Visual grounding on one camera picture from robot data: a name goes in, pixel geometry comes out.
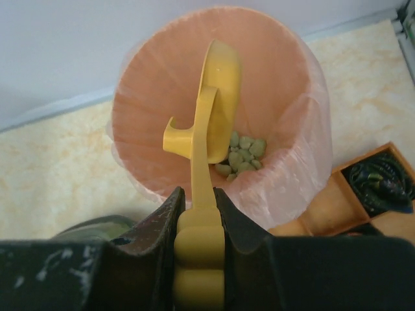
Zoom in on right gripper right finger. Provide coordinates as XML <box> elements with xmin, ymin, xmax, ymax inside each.
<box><xmin>215</xmin><ymin>188</ymin><xmax>414</xmax><ymax>310</ymax></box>

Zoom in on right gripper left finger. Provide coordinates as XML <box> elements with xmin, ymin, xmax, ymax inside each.
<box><xmin>1</xmin><ymin>187</ymin><xmax>185</xmax><ymax>310</ymax></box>

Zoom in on dark grey litter box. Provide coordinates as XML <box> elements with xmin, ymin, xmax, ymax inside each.
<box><xmin>53</xmin><ymin>214</ymin><xmax>137</xmax><ymax>241</ymax></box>

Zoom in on yellow litter scoop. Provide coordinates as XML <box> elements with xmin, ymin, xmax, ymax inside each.
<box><xmin>163</xmin><ymin>40</ymin><xmax>242</xmax><ymax>310</ymax></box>

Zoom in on green litter clumps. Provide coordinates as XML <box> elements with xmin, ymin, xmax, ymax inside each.
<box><xmin>214</xmin><ymin>131</ymin><xmax>267</xmax><ymax>181</ymax></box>

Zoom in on orange compartment tray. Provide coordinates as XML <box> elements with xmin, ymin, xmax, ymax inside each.
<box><xmin>268</xmin><ymin>142</ymin><xmax>414</xmax><ymax>242</ymax></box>

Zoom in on bin with pink bag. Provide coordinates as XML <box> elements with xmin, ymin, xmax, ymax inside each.
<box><xmin>110</xmin><ymin>6</ymin><xmax>333</xmax><ymax>229</ymax></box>

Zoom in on black coiled cable far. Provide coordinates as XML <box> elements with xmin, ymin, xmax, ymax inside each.
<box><xmin>348</xmin><ymin>152</ymin><xmax>415</xmax><ymax>214</ymax></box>

